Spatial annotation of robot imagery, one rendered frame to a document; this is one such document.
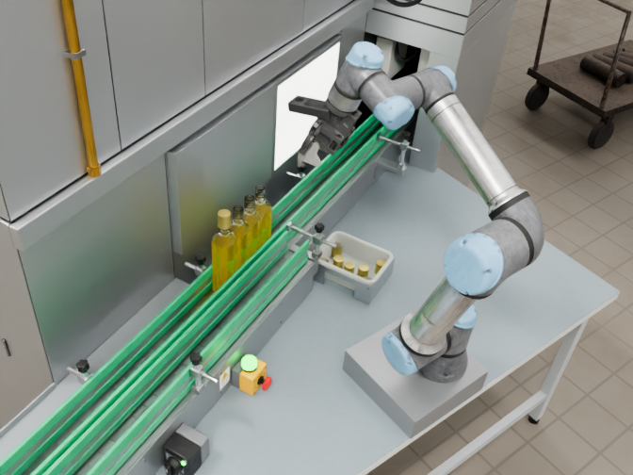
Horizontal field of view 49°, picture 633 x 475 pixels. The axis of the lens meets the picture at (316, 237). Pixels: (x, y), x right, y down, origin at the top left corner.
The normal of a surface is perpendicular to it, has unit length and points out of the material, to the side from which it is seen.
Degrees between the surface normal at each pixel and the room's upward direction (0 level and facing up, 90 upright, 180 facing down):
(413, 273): 0
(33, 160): 90
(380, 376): 2
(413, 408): 2
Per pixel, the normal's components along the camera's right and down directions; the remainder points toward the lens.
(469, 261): -0.76, 0.31
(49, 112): 0.87, 0.37
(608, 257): 0.07, -0.76
